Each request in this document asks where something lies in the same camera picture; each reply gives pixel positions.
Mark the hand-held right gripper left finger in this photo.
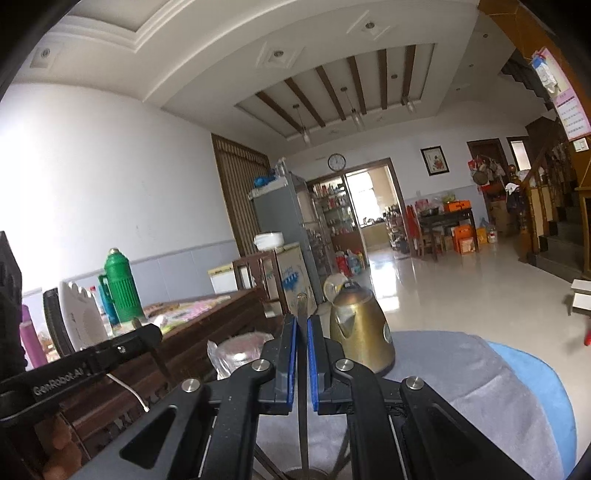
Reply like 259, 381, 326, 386
69, 314, 297, 480

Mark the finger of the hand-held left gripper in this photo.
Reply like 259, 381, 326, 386
90, 324, 162, 372

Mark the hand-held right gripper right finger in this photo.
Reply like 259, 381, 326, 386
307, 314, 536, 480

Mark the dark metal chopstick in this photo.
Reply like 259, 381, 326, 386
297, 293, 311, 469

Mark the person's left hand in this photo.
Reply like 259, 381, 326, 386
41, 413, 90, 480

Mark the green thermos flask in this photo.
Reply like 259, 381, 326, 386
98, 248, 147, 324

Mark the pink bottle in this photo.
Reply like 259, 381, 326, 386
19, 305, 47, 370

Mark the gold electric kettle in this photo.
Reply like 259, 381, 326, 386
323, 272, 396, 374

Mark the white fan heater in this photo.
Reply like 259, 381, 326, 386
43, 281, 112, 356

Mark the colourful printed mat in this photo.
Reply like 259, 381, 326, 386
143, 295, 232, 324

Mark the clear plastic bag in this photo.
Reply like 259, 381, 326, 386
207, 332, 278, 381

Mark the carved wooden sideboard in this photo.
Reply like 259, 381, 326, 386
28, 288, 287, 462

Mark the cardboard box with blue print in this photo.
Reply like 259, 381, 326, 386
277, 244, 319, 315

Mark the brown wooden chair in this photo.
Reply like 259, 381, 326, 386
232, 251, 284, 305

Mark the white chest freezer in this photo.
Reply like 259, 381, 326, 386
208, 263, 236, 294

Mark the grey tablecloth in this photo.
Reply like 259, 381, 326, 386
254, 330, 566, 480

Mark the grey refrigerator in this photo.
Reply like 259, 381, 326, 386
249, 173, 324, 315

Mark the glass display cabinet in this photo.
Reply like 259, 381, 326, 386
308, 180, 358, 250

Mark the brown wooden door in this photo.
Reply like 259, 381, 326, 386
211, 134, 271, 259

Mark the orange box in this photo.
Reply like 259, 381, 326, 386
452, 224, 478, 254

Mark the dark wooden dining table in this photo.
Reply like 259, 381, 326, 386
418, 210, 476, 259

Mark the blue table cover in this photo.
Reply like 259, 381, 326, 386
487, 342, 578, 480

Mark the wooden stair railing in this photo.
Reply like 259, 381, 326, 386
512, 138, 591, 268

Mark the white step stool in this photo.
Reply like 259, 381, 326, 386
567, 278, 591, 317

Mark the white cable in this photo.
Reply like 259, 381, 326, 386
106, 373, 151, 414

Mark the framed wall picture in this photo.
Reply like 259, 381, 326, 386
420, 146, 450, 176

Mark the wall calendar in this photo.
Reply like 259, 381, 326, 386
531, 46, 591, 141

